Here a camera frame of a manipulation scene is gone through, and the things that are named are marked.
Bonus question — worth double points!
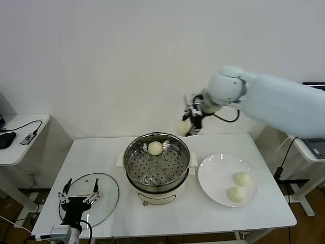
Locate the grey open laptop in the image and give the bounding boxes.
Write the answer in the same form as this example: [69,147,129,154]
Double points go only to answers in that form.
[302,81,325,160]

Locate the round glass pot lid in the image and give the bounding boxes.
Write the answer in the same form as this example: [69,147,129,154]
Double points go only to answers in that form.
[59,172,120,231]

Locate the steel perforated steamer basket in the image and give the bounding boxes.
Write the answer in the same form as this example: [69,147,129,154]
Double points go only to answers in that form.
[123,132,190,188]

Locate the black computer mouse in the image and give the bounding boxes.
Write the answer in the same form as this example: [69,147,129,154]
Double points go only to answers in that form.
[0,132,17,150]

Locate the white steamed baozi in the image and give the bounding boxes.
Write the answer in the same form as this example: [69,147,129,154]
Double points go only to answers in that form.
[226,187,246,204]
[233,172,252,188]
[176,121,190,137]
[147,141,163,156]

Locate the black usb hub cable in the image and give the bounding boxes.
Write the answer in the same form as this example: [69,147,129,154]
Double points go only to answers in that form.
[0,120,43,137]

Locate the white side table with sticker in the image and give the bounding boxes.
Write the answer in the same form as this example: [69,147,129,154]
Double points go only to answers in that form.
[275,126,325,218]

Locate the white floor power strip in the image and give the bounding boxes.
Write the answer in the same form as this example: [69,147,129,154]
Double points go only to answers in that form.
[14,212,40,228]

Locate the white side table with mouse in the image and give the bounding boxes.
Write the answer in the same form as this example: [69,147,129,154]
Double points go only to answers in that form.
[0,113,53,211]

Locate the grey usb hub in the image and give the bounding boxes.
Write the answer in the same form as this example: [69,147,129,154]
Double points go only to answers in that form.
[20,132,36,146]

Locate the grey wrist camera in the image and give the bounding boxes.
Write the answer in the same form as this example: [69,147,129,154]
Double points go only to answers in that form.
[50,225,72,241]
[184,93,204,114]

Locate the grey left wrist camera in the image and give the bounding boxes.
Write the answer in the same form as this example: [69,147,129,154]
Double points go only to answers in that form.
[50,225,72,241]

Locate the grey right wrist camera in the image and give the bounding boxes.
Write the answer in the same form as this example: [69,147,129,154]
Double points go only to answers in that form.
[184,93,204,114]

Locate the black power adapter cable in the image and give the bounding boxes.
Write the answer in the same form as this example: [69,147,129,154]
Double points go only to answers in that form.
[273,137,299,204]

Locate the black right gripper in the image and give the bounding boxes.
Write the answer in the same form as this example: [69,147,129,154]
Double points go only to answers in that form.
[181,111,204,137]

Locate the white electric cooker base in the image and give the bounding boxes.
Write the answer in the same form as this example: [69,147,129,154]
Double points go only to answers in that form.
[116,151,198,207]

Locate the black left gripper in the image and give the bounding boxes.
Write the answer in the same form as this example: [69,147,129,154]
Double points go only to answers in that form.
[57,178,105,227]

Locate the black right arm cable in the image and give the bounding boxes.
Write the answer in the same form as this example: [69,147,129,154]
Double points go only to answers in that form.
[210,109,241,124]

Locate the white laptop cable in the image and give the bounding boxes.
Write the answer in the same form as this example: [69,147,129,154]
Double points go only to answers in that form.
[275,132,295,156]

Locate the round white plate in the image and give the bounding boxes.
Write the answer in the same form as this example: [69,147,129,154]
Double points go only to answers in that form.
[197,154,260,208]

